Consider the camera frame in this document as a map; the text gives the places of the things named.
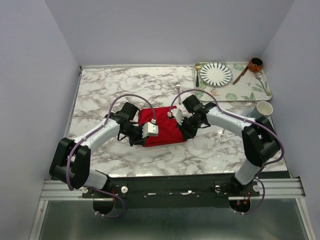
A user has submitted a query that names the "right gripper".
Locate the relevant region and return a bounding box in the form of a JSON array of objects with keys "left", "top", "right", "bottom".
[{"left": 176, "top": 115, "right": 203, "bottom": 141}]

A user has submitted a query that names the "red cloth napkin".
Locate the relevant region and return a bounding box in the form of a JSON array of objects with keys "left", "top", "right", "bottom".
[{"left": 144, "top": 106, "right": 185, "bottom": 147}]

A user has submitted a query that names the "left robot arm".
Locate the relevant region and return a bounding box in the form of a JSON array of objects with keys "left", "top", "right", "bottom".
[{"left": 49, "top": 102, "right": 146, "bottom": 198}]

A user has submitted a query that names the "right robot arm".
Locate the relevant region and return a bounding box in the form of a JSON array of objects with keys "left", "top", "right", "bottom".
[{"left": 168, "top": 95, "right": 282, "bottom": 196}]

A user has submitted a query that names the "silver fork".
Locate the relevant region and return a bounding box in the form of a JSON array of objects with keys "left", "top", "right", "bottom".
[{"left": 175, "top": 81, "right": 182, "bottom": 105}]

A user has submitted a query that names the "striped white plate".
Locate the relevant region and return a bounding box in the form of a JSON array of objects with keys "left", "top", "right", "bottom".
[{"left": 198, "top": 62, "right": 233, "bottom": 87}]

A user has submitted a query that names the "floral serving tray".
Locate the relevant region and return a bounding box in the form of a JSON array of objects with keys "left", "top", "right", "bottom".
[{"left": 192, "top": 61, "right": 272, "bottom": 102}]

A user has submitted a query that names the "grey white mug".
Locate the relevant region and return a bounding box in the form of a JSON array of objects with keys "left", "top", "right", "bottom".
[{"left": 246, "top": 101, "right": 274, "bottom": 119}]

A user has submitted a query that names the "silver spoon on tray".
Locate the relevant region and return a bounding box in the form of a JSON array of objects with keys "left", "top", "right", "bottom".
[{"left": 255, "top": 72, "right": 267, "bottom": 92}]

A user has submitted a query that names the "orange black cup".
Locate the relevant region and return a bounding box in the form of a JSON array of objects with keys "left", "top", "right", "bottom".
[{"left": 248, "top": 57, "right": 263, "bottom": 73}]

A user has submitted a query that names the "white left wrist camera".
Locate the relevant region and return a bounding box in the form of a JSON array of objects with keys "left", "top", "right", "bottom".
[{"left": 142, "top": 122, "right": 159, "bottom": 138}]

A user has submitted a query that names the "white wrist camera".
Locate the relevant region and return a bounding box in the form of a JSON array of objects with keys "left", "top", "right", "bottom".
[
  {"left": 142, "top": 122, "right": 159, "bottom": 138},
  {"left": 167, "top": 108, "right": 184, "bottom": 126}
]

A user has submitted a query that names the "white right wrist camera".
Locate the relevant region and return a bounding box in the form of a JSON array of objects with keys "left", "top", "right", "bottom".
[{"left": 167, "top": 108, "right": 184, "bottom": 126}]

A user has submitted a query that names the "gold fork green handle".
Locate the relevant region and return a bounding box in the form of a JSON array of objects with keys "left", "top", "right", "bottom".
[{"left": 195, "top": 62, "right": 200, "bottom": 88}]

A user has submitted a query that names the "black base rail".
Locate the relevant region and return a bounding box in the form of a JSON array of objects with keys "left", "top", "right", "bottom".
[{"left": 82, "top": 173, "right": 261, "bottom": 209}]

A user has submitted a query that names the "brown handled knife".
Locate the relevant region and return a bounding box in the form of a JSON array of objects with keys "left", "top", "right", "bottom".
[{"left": 232, "top": 66, "right": 248, "bottom": 85}]

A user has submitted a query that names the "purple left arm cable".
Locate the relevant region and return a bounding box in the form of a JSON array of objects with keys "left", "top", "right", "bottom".
[{"left": 65, "top": 93, "right": 158, "bottom": 219}]

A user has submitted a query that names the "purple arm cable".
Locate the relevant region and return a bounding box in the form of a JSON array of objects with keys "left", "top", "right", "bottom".
[
  {"left": 167, "top": 89, "right": 286, "bottom": 216},
  {"left": 65, "top": 93, "right": 158, "bottom": 219}
]

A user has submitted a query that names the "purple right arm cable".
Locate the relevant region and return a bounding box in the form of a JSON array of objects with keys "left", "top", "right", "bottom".
[{"left": 167, "top": 89, "right": 286, "bottom": 216}]

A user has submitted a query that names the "aluminium frame rail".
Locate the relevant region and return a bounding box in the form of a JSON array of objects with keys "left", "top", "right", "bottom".
[{"left": 40, "top": 178, "right": 306, "bottom": 201}]

